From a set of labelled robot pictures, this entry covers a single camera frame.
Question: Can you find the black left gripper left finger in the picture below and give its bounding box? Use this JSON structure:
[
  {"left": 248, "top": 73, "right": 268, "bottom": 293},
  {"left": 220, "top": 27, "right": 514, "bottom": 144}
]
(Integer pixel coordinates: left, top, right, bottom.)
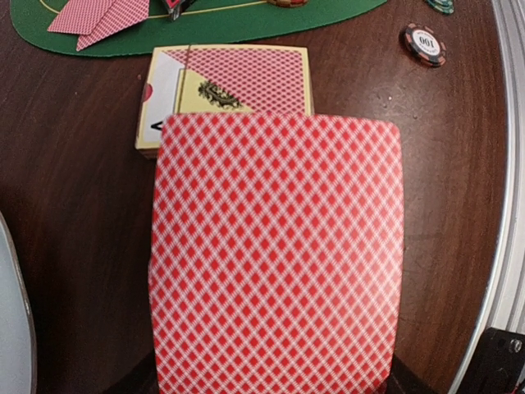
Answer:
[{"left": 108, "top": 355, "right": 158, "bottom": 394}]

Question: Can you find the red-backed playing card deck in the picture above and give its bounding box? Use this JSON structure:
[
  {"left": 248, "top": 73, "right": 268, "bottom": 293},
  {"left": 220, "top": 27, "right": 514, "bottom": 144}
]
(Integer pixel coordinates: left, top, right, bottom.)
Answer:
[{"left": 148, "top": 113, "right": 404, "bottom": 393}]

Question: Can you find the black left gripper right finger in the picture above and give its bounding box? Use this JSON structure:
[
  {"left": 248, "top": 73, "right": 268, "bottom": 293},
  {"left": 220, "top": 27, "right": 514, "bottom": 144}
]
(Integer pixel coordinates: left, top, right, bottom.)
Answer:
[{"left": 386, "top": 370, "right": 436, "bottom": 394}]

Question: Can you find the black red triangular dealer marker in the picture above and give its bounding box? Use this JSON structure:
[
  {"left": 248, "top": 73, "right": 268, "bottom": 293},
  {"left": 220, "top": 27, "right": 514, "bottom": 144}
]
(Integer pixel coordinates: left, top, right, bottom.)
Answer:
[{"left": 162, "top": 0, "right": 194, "bottom": 21}]

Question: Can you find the dealt card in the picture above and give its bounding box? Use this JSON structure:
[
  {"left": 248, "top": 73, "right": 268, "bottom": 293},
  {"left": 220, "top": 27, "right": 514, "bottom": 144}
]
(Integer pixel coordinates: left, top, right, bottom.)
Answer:
[
  {"left": 48, "top": 0, "right": 114, "bottom": 34},
  {"left": 76, "top": 0, "right": 149, "bottom": 52}
]

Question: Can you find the light blue flower plate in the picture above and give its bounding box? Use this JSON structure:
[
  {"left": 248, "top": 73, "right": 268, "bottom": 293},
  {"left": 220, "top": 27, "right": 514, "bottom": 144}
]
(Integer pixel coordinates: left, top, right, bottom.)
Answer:
[{"left": 1, "top": 218, "right": 37, "bottom": 393}]

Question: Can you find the red black chip stack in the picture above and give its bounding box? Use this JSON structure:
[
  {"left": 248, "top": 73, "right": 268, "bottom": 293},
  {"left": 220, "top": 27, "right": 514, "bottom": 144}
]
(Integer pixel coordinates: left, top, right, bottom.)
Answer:
[{"left": 401, "top": 23, "right": 447, "bottom": 68}]

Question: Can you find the metal front rail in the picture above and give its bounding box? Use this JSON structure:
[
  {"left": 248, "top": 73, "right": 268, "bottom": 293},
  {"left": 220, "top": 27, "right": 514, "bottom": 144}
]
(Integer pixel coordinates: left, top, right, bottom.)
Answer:
[{"left": 449, "top": 0, "right": 525, "bottom": 394}]

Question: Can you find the green chip stack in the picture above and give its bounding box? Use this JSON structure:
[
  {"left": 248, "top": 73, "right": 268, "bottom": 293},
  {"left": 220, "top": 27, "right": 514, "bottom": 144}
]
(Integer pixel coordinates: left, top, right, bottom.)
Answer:
[{"left": 426, "top": 0, "right": 454, "bottom": 15}]

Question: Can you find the round green poker mat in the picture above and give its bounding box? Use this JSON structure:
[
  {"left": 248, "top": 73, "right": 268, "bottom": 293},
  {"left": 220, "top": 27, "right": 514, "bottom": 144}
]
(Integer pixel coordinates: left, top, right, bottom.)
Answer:
[{"left": 10, "top": 1, "right": 382, "bottom": 57}]

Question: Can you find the gold playing card box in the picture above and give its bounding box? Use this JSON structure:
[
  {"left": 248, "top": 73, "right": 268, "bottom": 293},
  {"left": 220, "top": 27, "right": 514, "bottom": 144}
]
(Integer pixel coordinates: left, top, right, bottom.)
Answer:
[{"left": 135, "top": 44, "right": 314, "bottom": 158}]

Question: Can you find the orange chip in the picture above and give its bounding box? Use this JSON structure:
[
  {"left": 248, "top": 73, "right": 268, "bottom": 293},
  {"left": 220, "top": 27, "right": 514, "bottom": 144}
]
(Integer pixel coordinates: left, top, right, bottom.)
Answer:
[{"left": 266, "top": 0, "right": 308, "bottom": 8}]

